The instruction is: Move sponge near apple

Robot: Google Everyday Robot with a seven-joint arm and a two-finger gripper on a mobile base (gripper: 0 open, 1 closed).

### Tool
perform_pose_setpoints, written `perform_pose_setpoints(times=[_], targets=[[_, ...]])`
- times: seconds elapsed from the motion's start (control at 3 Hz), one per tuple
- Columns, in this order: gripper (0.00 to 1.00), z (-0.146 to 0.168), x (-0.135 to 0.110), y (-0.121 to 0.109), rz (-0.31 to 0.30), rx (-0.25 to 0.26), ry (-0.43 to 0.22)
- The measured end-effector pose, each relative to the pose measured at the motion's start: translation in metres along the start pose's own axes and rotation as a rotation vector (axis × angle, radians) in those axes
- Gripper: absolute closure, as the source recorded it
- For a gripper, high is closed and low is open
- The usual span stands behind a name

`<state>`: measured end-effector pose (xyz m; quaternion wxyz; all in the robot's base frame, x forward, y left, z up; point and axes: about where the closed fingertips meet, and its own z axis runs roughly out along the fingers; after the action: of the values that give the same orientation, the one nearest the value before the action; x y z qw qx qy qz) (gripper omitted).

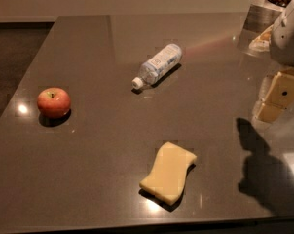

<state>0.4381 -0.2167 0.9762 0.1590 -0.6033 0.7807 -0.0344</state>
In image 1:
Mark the yellow sponge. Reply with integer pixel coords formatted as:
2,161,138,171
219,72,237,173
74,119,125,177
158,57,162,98
139,142,197,206

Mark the steel container with nuts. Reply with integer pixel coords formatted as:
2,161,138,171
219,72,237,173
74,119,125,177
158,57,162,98
243,0,291,33

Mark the red apple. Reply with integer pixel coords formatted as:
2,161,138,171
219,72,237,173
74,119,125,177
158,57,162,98
37,87,71,119

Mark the clear plastic water bottle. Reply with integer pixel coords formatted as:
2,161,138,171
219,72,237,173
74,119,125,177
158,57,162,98
132,44,182,90

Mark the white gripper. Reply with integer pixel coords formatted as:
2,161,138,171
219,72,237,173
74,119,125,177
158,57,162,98
254,0,294,123

